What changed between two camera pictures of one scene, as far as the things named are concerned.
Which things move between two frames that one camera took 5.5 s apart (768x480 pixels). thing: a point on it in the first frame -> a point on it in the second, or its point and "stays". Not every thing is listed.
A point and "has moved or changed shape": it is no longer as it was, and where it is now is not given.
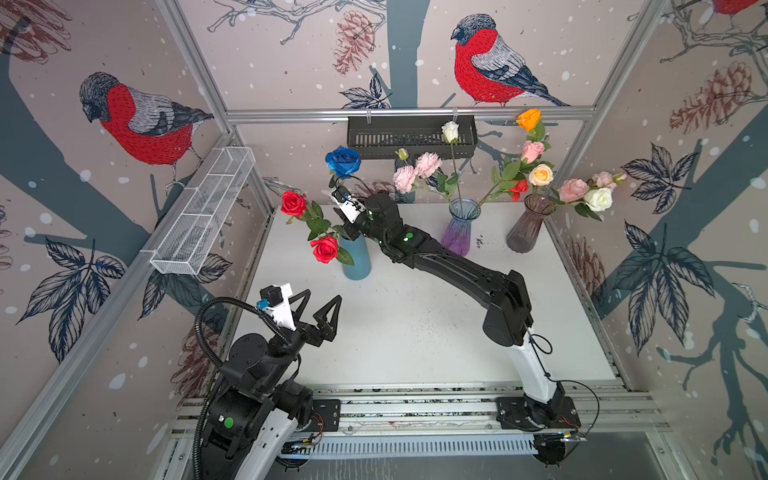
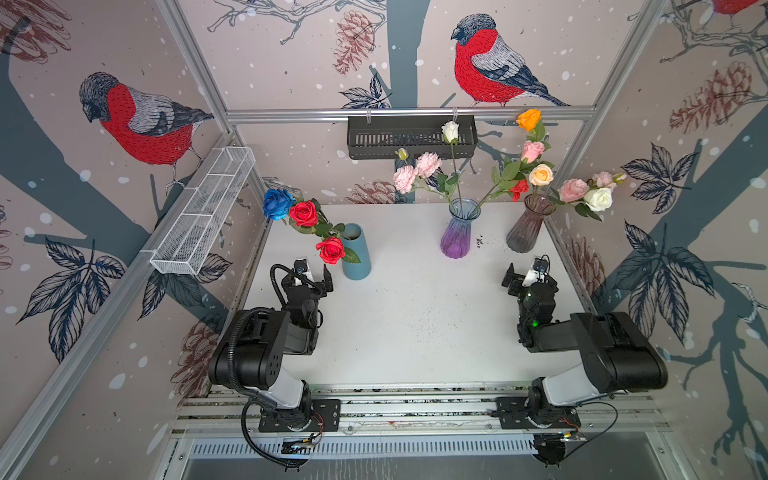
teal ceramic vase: [360, 253] stays
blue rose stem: [342, 162] -> [277, 204]
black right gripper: [353, 229] -> [515, 288]
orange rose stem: [530, 120] stays
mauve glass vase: [525, 230] stays
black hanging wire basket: [382, 137] stays
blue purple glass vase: [457, 236] stays
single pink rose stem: [531, 151] stays
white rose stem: [595, 201] stays
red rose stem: [294, 204] has moved or changed shape
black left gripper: [313, 335] -> [323, 286]
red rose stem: [512, 188] stays
